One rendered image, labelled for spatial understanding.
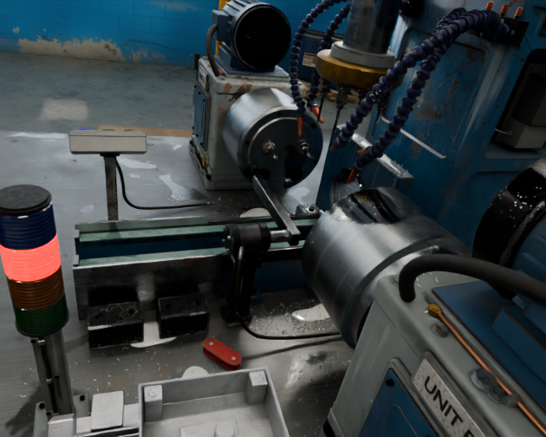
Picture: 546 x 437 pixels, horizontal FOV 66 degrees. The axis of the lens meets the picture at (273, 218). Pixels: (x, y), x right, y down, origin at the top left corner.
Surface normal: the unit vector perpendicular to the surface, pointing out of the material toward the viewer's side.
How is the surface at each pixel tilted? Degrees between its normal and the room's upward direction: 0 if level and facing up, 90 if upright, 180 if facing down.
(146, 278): 90
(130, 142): 61
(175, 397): 90
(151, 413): 90
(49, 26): 90
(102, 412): 0
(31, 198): 0
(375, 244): 39
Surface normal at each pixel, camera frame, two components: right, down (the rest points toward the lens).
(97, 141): 0.36, 0.07
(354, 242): -0.62, -0.49
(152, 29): 0.29, 0.54
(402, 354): -0.93, 0.05
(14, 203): 0.15, -0.84
